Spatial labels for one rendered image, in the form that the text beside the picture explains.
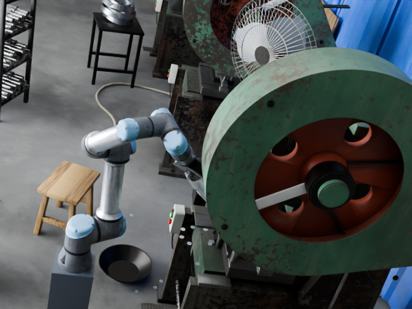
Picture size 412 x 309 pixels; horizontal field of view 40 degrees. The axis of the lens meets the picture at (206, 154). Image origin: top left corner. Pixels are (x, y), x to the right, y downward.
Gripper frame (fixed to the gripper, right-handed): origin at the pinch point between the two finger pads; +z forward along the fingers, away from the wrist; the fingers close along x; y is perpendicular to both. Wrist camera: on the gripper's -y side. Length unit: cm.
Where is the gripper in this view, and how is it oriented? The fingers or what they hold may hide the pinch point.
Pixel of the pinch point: (200, 176)
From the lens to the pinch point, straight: 224.2
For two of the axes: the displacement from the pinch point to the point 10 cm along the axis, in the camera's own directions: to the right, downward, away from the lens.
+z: 2.1, 3.7, 9.1
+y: -8.1, -4.5, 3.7
